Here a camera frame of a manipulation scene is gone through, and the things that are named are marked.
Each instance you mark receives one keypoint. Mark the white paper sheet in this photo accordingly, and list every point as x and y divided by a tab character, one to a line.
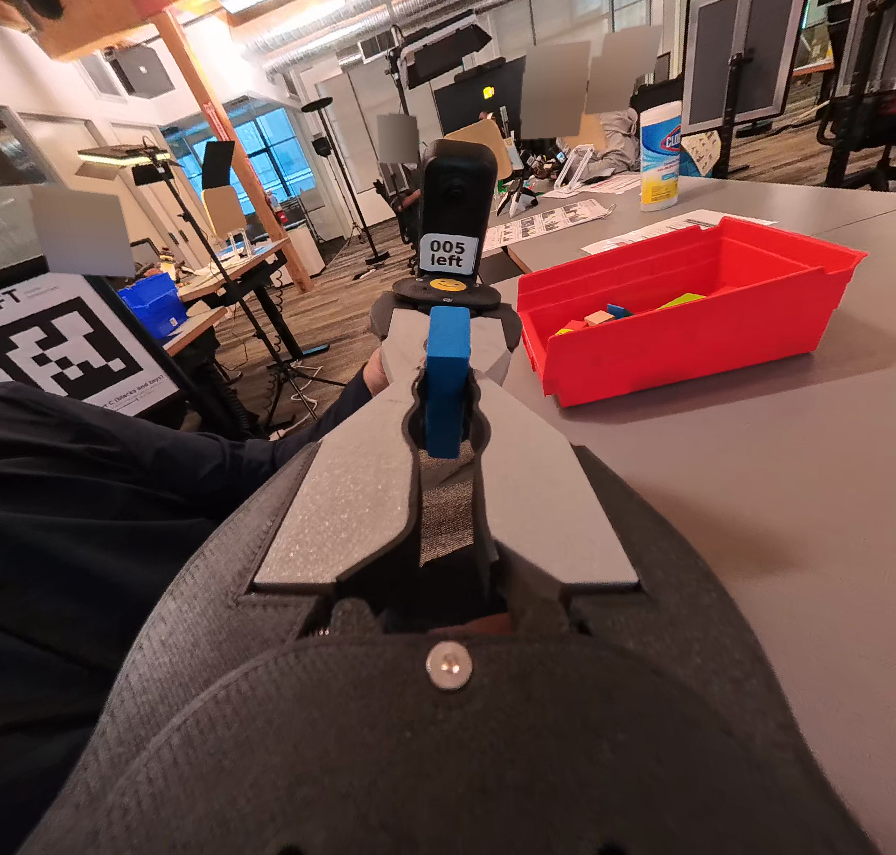
630	237

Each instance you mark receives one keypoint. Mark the wooden top desk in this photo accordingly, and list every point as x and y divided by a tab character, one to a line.
238	267

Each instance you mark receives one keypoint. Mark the black office chair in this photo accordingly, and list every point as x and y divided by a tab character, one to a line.
868	99

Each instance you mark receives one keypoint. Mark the printed picture sheet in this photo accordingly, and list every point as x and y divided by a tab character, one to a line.
553	221

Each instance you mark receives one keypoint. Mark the black monitor screen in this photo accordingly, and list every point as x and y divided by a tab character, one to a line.
469	99

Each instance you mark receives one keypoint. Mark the tan wooden block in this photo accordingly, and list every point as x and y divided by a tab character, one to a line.
599	317

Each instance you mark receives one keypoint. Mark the silver ceiling duct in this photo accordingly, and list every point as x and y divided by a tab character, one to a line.
392	8

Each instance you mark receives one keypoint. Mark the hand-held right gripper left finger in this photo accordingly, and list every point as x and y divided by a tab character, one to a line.
350	498

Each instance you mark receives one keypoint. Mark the person's left forearm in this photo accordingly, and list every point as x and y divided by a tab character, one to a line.
175	449

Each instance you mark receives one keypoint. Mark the black white device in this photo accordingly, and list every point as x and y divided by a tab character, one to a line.
518	200

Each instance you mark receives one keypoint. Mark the black flag panel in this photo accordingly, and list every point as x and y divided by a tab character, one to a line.
218	165

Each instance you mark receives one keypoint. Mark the black framed marker sign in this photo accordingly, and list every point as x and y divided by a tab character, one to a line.
84	351

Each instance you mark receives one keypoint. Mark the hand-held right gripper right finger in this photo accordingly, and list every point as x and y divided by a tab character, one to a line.
546	505

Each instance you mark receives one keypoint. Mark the wooden post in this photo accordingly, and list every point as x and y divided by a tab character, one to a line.
210	120

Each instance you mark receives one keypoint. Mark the printed paper card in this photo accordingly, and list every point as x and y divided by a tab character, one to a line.
700	151

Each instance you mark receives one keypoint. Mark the black studio light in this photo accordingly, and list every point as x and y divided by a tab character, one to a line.
448	50

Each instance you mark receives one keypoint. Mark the grey panel on stand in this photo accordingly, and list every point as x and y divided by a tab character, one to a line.
721	50

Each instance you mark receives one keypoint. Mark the white folding stand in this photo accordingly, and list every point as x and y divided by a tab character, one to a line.
572	167

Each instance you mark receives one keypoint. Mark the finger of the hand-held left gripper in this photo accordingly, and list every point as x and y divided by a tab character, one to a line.
486	344
406	340

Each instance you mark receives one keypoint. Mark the red plastic bin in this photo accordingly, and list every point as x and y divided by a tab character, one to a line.
665	358

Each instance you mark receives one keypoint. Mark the tan wooden board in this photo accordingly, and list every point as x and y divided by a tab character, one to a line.
505	148

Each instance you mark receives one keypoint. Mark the pale board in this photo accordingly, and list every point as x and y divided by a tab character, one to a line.
224	211

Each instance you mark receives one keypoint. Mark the narrow blue block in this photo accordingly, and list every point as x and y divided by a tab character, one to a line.
448	379

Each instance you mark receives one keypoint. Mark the flat lime green block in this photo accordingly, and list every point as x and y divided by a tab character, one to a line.
680	302

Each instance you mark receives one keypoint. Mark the blue plastic bin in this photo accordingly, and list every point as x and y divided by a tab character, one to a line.
154	305

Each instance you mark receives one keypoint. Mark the white wipes canister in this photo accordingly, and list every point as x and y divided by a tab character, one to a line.
661	169

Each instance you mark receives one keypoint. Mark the LED panel light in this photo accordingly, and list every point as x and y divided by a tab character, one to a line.
126	156

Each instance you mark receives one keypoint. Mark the white cabinet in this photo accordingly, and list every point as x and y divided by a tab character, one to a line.
308	253

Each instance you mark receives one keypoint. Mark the black hanging speaker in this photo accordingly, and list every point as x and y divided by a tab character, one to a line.
143	71

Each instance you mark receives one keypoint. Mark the person's left hand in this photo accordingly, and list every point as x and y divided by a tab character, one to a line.
374	375

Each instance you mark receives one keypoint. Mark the small blue block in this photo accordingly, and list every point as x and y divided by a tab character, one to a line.
619	311

